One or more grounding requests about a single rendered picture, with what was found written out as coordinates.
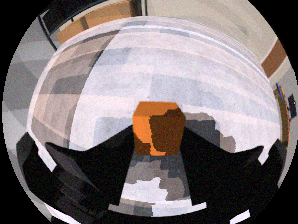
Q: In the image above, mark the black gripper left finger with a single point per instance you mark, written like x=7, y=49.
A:
x=103, y=167

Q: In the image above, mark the orange block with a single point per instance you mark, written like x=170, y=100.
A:
x=158, y=128

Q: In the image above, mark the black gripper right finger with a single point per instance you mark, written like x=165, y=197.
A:
x=208, y=167

